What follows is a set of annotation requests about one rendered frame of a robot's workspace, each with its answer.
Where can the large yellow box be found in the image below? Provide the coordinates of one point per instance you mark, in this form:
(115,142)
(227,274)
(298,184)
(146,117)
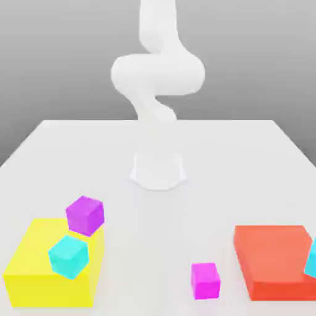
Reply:
(37,284)

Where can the small cyan cube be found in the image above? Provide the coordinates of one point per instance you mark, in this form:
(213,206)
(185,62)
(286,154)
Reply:
(311,264)
(68,256)

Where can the small magenta cube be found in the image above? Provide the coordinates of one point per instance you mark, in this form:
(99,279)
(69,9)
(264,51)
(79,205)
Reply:
(205,281)

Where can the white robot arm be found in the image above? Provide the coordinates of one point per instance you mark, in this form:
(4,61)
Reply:
(158,74)

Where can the small purple cube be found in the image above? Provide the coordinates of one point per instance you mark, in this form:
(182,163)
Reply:
(85,216)

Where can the large orange box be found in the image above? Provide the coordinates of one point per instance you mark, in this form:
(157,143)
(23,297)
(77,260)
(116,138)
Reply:
(271,259)

